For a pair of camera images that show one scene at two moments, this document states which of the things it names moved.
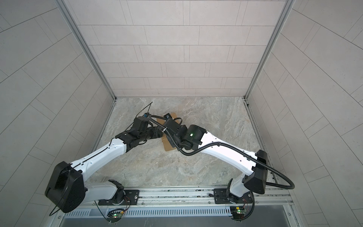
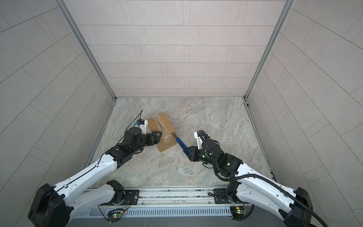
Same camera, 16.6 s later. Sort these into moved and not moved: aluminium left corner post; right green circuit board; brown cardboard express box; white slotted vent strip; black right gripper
Moved: black right gripper; brown cardboard express box
Not moved: aluminium left corner post; right green circuit board; white slotted vent strip
